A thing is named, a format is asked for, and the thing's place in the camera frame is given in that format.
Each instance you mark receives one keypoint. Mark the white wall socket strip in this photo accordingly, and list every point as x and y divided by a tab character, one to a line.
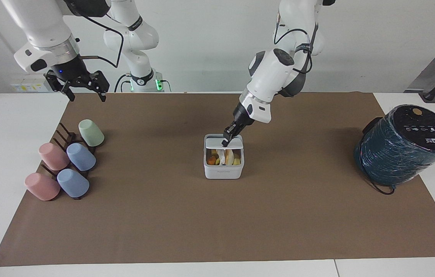
29	85

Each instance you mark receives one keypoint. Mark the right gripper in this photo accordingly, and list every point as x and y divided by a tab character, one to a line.
70	69

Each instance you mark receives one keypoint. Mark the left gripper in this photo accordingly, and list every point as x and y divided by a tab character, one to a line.
241	117

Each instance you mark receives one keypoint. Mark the orange peel scrap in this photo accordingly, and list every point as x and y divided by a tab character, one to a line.
211	161

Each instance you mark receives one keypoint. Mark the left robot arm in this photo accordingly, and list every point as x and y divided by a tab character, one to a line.
275	73

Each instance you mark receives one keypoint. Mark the dark brown cup rack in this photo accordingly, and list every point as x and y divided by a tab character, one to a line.
65	135

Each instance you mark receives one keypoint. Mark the white crumpled paper scrap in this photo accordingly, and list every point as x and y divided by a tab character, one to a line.
223	156

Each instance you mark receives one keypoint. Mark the yellow peel scrap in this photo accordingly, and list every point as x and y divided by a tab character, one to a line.
236	159

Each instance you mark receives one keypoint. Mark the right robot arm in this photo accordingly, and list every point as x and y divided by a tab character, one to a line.
36	23

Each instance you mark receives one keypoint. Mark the pink plastic cup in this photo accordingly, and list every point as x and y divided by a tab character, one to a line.
53	156
42	187

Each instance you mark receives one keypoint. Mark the white food container box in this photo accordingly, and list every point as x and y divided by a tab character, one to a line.
223	172

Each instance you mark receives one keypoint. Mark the white trash can lid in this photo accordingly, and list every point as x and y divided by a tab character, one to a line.
213	143

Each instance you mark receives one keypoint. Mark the green plastic cup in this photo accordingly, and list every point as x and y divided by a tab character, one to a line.
91	133

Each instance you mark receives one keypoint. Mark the dark teal wrapped round appliance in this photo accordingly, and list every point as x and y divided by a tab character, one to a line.
398	154

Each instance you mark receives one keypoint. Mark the blue plastic cup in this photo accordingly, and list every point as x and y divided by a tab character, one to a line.
73	183
81	157

